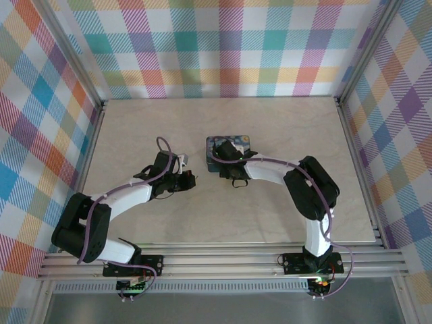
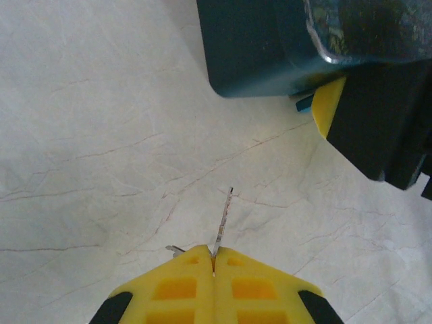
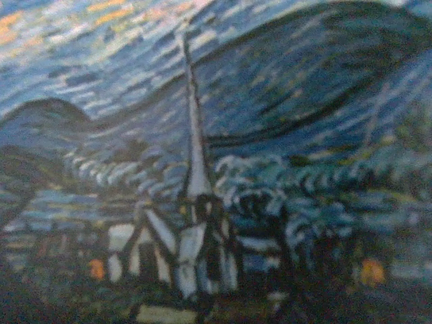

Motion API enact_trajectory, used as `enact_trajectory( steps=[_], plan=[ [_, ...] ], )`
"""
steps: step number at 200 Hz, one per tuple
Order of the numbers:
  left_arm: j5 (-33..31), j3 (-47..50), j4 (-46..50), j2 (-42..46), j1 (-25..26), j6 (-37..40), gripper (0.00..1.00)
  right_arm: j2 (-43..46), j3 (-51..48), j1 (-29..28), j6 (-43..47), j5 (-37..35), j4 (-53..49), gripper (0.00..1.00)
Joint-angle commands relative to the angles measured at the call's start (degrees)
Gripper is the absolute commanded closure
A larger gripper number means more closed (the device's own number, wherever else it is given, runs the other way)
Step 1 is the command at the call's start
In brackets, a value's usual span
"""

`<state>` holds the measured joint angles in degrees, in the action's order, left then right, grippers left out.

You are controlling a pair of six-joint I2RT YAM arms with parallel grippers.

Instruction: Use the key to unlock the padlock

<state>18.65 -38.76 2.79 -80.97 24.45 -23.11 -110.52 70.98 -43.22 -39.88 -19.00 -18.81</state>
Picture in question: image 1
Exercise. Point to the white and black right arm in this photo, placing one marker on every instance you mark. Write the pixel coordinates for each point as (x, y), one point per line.
(270, 170)

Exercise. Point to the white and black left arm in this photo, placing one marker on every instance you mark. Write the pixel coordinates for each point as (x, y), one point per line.
(125, 199)

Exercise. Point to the dark blue patterned box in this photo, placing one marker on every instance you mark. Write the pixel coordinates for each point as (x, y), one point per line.
(243, 141)

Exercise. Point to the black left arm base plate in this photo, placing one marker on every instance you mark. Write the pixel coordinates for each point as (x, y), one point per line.
(153, 261)

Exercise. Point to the aluminium side rail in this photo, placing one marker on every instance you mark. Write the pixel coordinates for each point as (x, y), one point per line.
(362, 175)
(86, 175)

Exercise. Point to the aluminium frame post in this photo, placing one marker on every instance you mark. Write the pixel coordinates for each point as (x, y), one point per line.
(369, 50)
(72, 54)

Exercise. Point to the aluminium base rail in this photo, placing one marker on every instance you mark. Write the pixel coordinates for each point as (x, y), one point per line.
(219, 263)

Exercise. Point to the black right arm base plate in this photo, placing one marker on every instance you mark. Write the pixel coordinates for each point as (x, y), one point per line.
(293, 265)

